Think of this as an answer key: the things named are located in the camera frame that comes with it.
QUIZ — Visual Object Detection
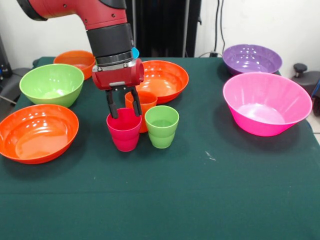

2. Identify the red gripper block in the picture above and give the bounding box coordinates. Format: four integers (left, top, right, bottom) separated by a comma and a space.
91, 58, 145, 120

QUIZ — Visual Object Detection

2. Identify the orange cup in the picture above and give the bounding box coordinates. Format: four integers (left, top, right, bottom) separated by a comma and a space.
124, 90, 158, 134

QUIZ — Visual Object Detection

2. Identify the crimson red cup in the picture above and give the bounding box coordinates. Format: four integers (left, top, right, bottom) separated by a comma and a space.
106, 107, 143, 153

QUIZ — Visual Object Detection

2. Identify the wide orange bowl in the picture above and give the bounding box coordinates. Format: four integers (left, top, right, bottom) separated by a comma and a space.
134, 60, 190, 105
0, 104, 80, 165

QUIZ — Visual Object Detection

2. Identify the green cup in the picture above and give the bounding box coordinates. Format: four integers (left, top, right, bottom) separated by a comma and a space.
144, 105, 180, 150

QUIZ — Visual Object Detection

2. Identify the purple bowl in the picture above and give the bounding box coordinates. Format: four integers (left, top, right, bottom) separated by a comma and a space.
222, 44, 283, 76

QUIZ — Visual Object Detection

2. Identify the small deep orange bowl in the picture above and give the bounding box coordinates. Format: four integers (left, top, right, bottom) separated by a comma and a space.
53, 50, 97, 81

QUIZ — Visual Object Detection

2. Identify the green bowl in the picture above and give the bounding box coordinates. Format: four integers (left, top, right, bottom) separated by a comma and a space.
19, 63, 85, 109

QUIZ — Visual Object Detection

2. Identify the dark green tablecloth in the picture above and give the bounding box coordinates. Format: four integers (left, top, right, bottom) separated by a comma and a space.
0, 56, 320, 240

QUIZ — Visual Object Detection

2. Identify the black equipment case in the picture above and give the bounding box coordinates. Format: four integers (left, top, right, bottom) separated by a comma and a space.
0, 34, 13, 81

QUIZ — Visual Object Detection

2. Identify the large pink bowl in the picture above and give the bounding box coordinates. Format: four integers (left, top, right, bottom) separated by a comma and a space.
222, 71, 313, 137

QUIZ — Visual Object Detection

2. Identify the black round knob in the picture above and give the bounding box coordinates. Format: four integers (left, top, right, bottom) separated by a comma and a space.
293, 63, 308, 78

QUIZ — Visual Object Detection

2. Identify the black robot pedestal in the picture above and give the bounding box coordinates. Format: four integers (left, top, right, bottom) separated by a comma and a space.
124, 0, 202, 58

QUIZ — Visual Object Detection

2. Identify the grey pedestal leg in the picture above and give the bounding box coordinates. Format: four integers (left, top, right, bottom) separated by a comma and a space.
0, 66, 35, 121
297, 71, 320, 116

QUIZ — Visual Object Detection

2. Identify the black hanging cable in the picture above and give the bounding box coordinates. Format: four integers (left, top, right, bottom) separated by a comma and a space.
213, 0, 227, 55

